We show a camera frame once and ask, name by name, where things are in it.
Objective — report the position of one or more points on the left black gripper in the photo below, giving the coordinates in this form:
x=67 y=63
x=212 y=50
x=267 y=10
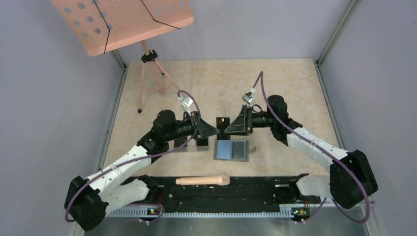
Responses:
x=201 y=129

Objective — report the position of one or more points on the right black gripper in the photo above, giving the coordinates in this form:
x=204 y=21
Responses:
x=243 y=124

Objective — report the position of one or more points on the grey leather card holder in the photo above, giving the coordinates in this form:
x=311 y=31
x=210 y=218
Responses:
x=249 y=150

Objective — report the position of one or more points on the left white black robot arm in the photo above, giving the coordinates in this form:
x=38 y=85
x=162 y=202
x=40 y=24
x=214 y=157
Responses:
x=89 y=200

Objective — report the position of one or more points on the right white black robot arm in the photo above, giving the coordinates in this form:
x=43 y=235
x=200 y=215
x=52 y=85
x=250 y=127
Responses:
x=350 y=179

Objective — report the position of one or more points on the blue card in holder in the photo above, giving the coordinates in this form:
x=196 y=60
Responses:
x=224 y=149

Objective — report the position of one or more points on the pink toy microphone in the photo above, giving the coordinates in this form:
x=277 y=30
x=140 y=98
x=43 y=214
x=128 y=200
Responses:
x=220 y=180

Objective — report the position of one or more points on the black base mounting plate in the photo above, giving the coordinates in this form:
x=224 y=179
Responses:
x=242 y=195

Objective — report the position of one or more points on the pink perforated music stand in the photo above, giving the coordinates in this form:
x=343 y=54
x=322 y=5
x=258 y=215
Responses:
x=106 y=25

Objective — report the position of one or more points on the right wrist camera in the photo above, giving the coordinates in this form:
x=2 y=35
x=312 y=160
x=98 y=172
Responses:
x=249 y=99

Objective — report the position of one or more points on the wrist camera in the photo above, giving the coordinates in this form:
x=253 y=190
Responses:
x=249 y=99
x=186 y=103

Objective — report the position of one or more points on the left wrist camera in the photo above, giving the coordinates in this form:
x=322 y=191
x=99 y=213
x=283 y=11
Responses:
x=186 y=103

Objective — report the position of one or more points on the aluminium front rail frame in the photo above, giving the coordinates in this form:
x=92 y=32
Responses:
x=327 y=221

